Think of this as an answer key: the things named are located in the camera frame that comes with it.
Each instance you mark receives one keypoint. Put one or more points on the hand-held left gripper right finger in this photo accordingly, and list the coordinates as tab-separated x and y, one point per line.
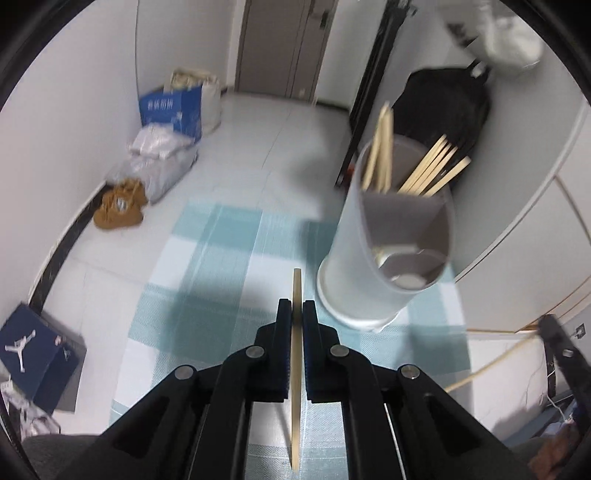
310	360

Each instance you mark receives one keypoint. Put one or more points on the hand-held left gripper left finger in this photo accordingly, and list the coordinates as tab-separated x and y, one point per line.
282	360

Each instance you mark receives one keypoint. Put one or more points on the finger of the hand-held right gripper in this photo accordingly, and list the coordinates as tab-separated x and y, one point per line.
565	353

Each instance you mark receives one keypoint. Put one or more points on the bamboo chopstick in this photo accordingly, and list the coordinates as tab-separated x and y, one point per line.
296	429
489	364

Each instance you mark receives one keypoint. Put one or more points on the white cylindrical utensil holder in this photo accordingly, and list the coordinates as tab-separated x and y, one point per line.
355	277

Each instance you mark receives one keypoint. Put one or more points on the bunch of wooden chopsticks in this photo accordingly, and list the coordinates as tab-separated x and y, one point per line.
383	152

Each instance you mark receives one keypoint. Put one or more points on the teal white checkered tablecloth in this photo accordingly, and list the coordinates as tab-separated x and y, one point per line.
207	300

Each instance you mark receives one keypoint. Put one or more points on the white cabinet with gold trim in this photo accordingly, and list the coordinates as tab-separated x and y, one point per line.
531	230

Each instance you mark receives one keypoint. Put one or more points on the clear plastic bag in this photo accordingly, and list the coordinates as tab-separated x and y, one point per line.
157	177

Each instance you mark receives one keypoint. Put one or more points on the brown plush slippers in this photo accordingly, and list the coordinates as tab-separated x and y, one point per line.
120	207

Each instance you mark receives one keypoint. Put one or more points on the person's left leg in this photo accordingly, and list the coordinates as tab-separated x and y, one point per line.
60	461

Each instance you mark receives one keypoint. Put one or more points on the white plastic bag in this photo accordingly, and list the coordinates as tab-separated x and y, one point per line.
157	141

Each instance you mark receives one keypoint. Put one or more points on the blue Jordan shoe box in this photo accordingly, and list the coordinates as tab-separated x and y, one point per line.
27	346

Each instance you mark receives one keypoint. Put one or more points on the crumpled plastic bag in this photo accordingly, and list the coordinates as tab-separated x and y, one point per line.
27	415

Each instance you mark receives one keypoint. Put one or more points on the beige canvas tote bag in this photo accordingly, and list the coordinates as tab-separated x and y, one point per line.
210	106

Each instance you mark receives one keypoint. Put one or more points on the blue cardboard box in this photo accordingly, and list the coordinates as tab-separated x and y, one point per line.
171	110

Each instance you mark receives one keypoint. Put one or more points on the black hanging bag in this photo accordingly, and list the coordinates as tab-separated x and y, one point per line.
438	101

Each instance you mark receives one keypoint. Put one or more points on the grey-brown door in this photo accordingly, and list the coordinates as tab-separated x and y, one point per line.
272	46

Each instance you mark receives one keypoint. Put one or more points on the beige hanging backpack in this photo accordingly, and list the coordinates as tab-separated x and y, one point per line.
508	41

